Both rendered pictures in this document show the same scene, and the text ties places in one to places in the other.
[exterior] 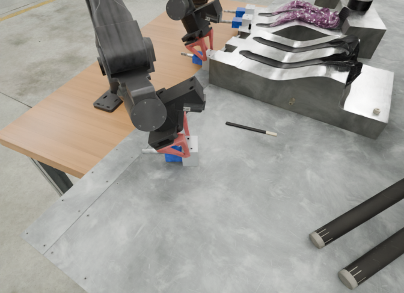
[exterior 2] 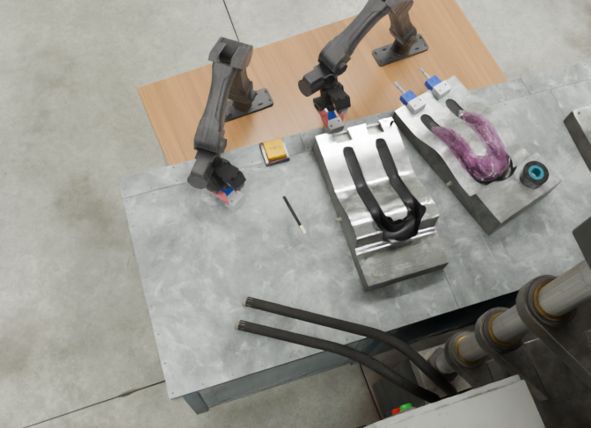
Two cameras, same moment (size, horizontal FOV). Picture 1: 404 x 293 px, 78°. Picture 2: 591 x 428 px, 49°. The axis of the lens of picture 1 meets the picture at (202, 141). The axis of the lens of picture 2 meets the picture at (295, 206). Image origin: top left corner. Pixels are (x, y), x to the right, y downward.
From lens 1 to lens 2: 1.51 m
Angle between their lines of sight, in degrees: 26
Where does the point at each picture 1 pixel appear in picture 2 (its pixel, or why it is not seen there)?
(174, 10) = (303, 88)
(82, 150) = (178, 144)
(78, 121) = (193, 115)
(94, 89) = not seen: hidden behind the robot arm
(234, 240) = (209, 267)
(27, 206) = (135, 102)
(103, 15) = (205, 122)
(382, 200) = (290, 311)
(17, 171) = (146, 50)
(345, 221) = (264, 304)
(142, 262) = (161, 239)
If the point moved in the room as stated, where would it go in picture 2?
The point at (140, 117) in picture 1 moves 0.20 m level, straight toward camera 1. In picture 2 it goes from (192, 180) to (157, 242)
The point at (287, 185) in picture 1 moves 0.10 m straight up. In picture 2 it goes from (269, 266) to (270, 256)
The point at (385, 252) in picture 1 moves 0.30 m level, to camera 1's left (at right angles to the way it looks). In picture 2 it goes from (262, 329) to (187, 259)
